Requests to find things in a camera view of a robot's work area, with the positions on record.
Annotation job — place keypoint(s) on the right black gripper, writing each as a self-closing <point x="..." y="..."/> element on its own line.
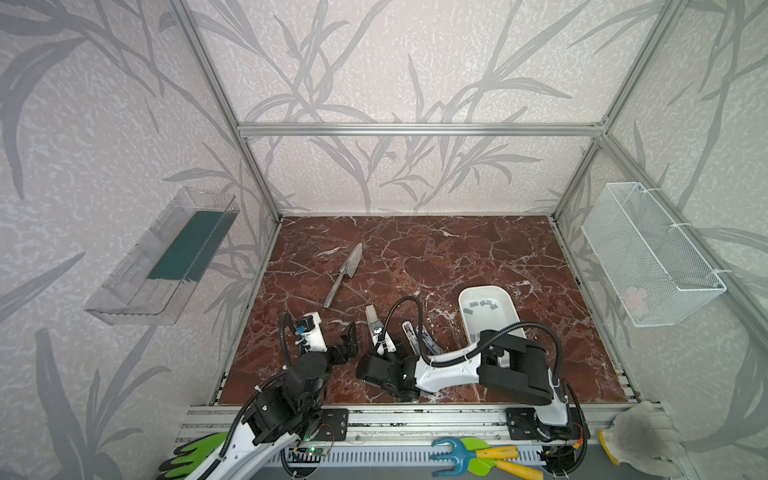
<point x="380" y="363"/>

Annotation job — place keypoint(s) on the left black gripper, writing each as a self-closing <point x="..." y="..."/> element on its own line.
<point x="339" y="349"/>

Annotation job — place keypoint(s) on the blue staple box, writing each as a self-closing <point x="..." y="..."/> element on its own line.
<point x="432" y="347"/>

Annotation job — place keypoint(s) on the small white cylinder piece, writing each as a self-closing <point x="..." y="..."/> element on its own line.
<point x="411" y="335"/>

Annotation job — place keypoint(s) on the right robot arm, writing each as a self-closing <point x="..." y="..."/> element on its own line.
<point x="522" y="361"/>

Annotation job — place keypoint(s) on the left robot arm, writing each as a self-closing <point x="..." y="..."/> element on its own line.
<point x="285" y="409"/>

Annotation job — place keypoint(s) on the teal toy garden rake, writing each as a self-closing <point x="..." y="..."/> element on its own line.
<point x="470" y="455"/>

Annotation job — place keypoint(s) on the white plastic tray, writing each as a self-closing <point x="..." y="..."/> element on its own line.
<point x="485" y="308"/>

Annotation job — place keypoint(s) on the metal garden trowel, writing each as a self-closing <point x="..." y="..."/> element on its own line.
<point x="347" y="269"/>

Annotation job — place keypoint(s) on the green toy garden shovel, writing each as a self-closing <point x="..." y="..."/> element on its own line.
<point x="504" y="463"/>

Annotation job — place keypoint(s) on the green work glove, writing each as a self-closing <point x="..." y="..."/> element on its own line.
<point x="186" y="458"/>

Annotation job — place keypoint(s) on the white work glove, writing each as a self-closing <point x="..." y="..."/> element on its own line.
<point x="644" y="438"/>

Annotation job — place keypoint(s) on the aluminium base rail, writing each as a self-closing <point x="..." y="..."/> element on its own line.
<point x="399" y="435"/>

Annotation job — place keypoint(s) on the clear acrylic wall shelf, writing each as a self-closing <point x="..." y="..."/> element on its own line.
<point x="155" y="281"/>

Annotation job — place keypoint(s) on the white wire mesh basket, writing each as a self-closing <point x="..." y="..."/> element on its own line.
<point x="660" y="277"/>

